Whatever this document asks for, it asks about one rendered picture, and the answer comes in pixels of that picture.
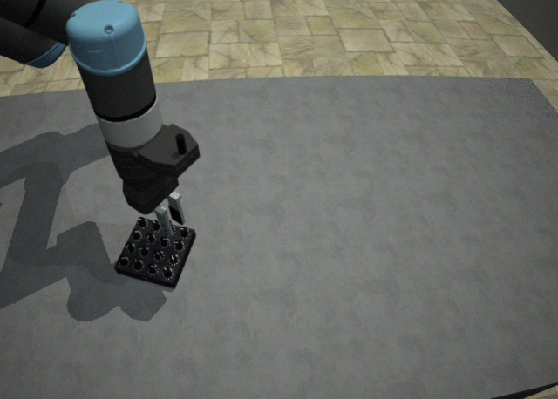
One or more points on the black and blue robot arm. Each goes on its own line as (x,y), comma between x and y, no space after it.
(105,38)

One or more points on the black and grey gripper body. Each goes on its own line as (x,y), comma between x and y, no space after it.
(167,160)

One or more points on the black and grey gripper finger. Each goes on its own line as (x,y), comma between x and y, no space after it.
(175,207)
(165,223)

